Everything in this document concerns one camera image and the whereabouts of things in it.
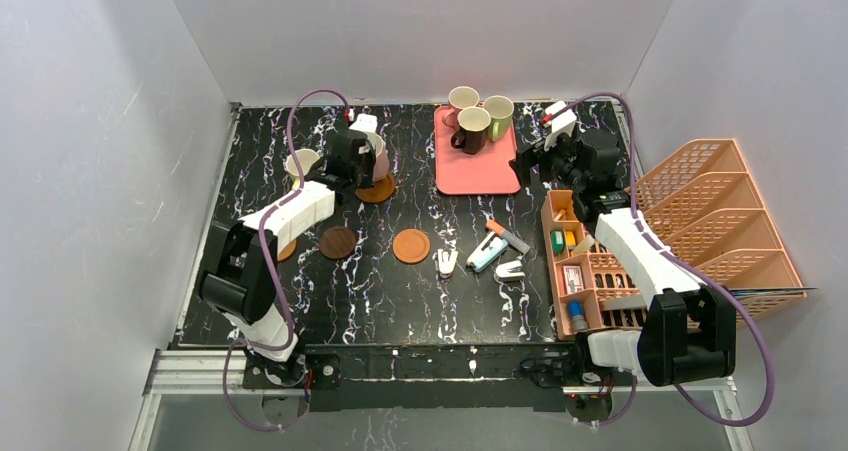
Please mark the light orange coaster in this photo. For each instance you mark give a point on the light orange coaster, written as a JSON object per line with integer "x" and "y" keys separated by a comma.
{"x": 411, "y": 246}

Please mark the orange file organizer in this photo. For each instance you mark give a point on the orange file organizer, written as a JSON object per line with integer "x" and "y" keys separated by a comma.
{"x": 703, "y": 203}

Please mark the green mug front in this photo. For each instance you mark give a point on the green mug front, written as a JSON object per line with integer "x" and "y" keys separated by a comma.
{"x": 300, "y": 163}

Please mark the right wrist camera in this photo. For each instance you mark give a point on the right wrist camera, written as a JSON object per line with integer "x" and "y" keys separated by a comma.
{"x": 559, "y": 119}

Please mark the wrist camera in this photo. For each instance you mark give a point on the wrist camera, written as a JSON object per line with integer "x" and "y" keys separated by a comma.
{"x": 365, "y": 123}
{"x": 559, "y": 119}

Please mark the pink tray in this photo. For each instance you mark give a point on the pink tray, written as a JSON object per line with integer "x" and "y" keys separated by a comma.
{"x": 485, "y": 173}

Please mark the brown saucer coaster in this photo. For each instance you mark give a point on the brown saucer coaster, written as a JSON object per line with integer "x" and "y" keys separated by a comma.
{"x": 381, "y": 191}

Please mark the white red card box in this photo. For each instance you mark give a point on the white red card box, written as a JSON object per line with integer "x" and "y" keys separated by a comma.
{"x": 572, "y": 279}

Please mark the white stapler right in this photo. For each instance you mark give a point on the white stapler right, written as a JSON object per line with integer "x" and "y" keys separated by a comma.
{"x": 511, "y": 271}

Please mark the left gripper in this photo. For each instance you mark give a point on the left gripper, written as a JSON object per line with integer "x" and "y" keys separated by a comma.
{"x": 357, "y": 154}

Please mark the cream item in organizer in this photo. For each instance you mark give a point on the cream item in organizer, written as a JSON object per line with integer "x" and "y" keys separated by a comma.
{"x": 584, "y": 246}

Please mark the green eraser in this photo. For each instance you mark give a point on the green eraser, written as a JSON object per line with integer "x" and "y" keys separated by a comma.
{"x": 558, "y": 243}

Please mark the green mug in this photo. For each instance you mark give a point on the green mug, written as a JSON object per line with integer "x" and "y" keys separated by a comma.
{"x": 500, "y": 109}
{"x": 300, "y": 163}

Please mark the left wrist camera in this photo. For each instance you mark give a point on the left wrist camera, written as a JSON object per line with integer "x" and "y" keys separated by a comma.
{"x": 365, "y": 123}

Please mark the orange grey marker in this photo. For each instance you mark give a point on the orange grey marker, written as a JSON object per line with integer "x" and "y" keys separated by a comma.
{"x": 513, "y": 240}

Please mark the blue white stapler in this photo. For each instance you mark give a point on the blue white stapler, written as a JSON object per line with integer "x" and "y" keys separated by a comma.
{"x": 489, "y": 249}

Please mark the orange wooden coaster front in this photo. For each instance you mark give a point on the orange wooden coaster front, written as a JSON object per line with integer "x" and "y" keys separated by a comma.
{"x": 287, "y": 251}

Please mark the pink mug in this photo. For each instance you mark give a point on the pink mug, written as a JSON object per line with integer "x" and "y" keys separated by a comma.
{"x": 381, "y": 166}
{"x": 459, "y": 98}

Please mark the blue stamp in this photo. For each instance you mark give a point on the blue stamp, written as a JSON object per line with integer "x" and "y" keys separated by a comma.
{"x": 577, "y": 317}

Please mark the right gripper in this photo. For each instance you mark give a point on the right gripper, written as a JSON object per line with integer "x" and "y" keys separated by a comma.
{"x": 536, "y": 158}

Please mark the green mug rear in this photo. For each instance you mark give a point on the green mug rear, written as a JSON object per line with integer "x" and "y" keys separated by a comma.
{"x": 500, "y": 109}

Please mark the dark brown coaster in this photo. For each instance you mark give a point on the dark brown coaster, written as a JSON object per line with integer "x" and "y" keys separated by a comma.
{"x": 337, "y": 242}

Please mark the dark brown mug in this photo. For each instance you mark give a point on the dark brown mug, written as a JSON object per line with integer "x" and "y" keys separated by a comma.
{"x": 470, "y": 137}

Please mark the pink mug rear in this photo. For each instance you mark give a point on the pink mug rear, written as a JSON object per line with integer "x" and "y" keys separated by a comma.
{"x": 459, "y": 98}

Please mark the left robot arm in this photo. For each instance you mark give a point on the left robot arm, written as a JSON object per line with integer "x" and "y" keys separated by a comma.
{"x": 238, "y": 274}

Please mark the small white stapler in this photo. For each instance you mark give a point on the small white stapler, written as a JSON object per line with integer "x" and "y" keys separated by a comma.
{"x": 446, "y": 260}

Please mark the pink mug front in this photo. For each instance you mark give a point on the pink mug front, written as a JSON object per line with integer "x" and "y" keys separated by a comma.
{"x": 381, "y": 166}

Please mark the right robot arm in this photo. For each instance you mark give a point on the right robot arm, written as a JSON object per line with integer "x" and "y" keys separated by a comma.
{"x": 689, "y": 333}

